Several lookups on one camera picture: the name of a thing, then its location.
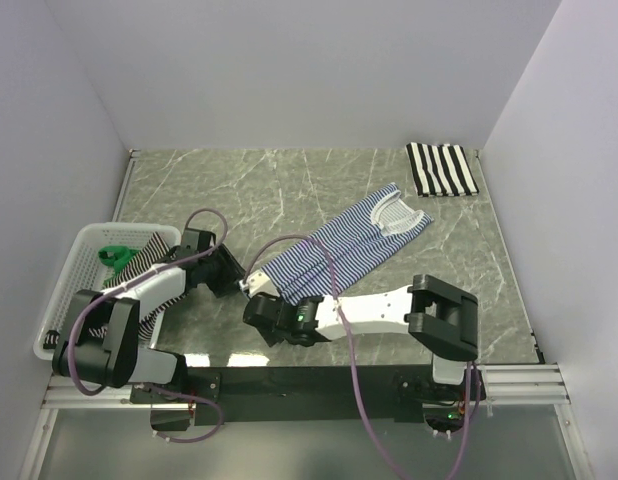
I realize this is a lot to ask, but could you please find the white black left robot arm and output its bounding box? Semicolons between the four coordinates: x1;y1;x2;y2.
52;228;245;402

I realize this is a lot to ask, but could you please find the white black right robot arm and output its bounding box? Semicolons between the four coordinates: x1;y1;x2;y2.
240;271;479;399

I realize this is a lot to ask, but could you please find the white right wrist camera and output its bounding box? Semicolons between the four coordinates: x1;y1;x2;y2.
239;269;280;299

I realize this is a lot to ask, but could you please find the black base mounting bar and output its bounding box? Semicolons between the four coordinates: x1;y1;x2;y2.
130;365;486;432

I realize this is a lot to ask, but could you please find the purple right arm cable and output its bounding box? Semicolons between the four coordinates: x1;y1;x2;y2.
244;234;482;479

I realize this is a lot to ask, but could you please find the folded black white tank top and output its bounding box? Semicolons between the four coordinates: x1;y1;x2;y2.
406;142;480;198

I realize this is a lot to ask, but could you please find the green garment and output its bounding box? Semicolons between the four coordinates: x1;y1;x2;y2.
98;245;138;274

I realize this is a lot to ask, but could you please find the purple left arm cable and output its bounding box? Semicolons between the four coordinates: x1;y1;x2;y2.
68;207;229;445

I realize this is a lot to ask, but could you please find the blue white striped tank top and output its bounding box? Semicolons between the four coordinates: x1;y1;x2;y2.
261;183;433;305

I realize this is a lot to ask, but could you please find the white plastic laundry basket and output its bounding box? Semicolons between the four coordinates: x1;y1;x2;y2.
33;222;181;361

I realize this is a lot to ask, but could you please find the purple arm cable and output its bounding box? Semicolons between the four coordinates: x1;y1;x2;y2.
68;207;229;445
244;234;482;479

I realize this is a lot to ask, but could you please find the dark striped tank top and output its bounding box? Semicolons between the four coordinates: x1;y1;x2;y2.
44;234;172;350

